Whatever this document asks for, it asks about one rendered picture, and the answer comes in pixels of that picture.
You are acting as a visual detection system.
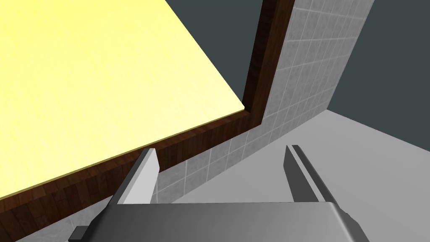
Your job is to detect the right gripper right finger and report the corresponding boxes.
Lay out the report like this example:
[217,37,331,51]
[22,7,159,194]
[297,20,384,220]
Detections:
[283,145,338,204]

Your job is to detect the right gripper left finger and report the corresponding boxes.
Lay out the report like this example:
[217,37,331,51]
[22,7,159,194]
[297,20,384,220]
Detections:
[112,147,160,205]

